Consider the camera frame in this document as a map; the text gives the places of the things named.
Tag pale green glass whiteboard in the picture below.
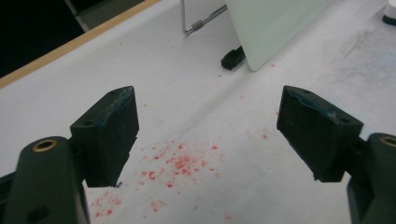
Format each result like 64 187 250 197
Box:
224 0 335 73

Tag black board foot clip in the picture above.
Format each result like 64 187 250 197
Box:
220 46 247 71

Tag white table mat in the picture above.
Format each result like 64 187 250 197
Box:
0 0 396 224

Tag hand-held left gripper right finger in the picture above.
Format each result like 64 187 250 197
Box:
276 85 396 224

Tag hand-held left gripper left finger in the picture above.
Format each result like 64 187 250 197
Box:
2 86 140 224

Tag metal wire board stand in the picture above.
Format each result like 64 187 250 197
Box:
180 0 228 35

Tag wooden table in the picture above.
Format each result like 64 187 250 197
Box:
0 0 163 91

